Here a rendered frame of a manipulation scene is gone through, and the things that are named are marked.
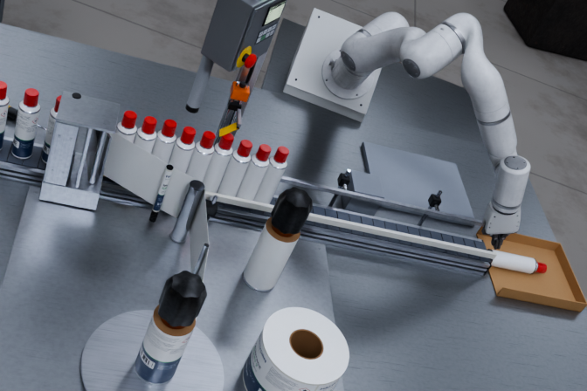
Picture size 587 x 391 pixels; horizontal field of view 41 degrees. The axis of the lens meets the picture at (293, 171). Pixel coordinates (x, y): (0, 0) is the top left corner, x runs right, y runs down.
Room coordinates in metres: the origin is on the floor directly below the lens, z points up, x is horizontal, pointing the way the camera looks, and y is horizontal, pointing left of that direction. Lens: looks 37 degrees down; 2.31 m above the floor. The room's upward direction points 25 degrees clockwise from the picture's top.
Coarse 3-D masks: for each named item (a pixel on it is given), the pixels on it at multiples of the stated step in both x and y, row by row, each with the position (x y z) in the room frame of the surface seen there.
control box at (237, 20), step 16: (224, 0) 1.62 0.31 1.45; (240, 0) 1.61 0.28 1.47; (256, 0) 1.64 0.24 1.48; (272, 0) 1.68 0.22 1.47; (224, 16) 1.62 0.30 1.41; (240, 16) 1.61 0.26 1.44; (256, 16) 1.62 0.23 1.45; (208, 32) 1.62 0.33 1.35; (224, 32) 1.61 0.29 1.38; (240, 32) 1.60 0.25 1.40; (256, 32) 1.65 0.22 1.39; (208, 48) 1.62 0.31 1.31; (224, 48) 1.61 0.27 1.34; (240, 48) 1.61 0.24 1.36; (256, 48) 1.68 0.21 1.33; (224, 64) 1.61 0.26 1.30; (240, 64) 1.63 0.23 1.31
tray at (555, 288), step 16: (512, 240) 2.10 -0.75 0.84; (528, 240) 2.12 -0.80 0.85; (544, 240) 2.13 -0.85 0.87; (528, 256) 2.06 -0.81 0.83; (544, 256) 2.10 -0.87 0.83; (560, 256) 2.12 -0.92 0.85; (496, 272) 1.91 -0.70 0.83; (512, 272) 1.95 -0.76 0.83; (560, 272) 2.05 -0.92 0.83; (496, 288) 1.84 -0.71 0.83; (512, 288) 1.87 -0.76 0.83; (528, 288) 1.91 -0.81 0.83; (544, 288) 1.94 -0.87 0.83; (560, 288) 1.98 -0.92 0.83; (576, 288) 1.98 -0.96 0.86; (544, 304) 1.87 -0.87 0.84; (560, 304) 1.88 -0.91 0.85; (576, 304) 1.90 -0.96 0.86
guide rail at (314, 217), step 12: (240, 204) 1.62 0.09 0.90; (252, 204) 1.63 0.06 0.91; (264, 204) 1.64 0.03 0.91; (312, 216) 1.69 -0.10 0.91; (324, 216) 1.71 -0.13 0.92; (348, 228) 1.73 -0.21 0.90; (360, 228) 1.74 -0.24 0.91; (372, 228) 1.75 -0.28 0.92; (408, 240) 1.79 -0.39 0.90; (420, 240) 1.80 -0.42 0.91; (432, 240) 1.82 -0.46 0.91; (468, 252) 1.86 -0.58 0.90; (480, 252) 1.87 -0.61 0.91; (492, 252) 1.89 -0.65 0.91
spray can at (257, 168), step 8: (264, 144) 1.67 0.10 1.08; (264, 152) 1.64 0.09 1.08; (256, 160) 1.64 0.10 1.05; (264, 160) 1.64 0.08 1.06; (248, 168) 1.64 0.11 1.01; (256, 168) 1.63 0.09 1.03; (264, 168) 1.64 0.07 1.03; (248, 176) 1.63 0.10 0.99; (256, 176) 1.63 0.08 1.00; (240, 184) 1.65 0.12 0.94; (248, 184) 1.63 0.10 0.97; (256, 184) 1.64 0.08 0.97; (240, 192) 1.64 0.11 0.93; (248, 192) 1.63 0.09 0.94; (256, 192) 1.65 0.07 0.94
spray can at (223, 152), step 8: (224, 136) 1.63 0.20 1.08; (232, 136) 1.64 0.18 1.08; (216, 144) 1.63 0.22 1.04; (224, 144) 1.62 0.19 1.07; (216, 152) 1.61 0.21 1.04; (224, 152) 1.62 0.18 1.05; (216, 160) 1.61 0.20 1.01; (224, 160) 1.61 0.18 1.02; (208, 168) 1.62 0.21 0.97; (216, 168) 1.61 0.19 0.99; (224, 168) 1.62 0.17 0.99; (208, 176) 1.61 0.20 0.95; (216, 176) 1.61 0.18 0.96; (208, 184) 1.61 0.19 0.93; (216, 184) 1.62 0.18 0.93; (216, 192) 1.63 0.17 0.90
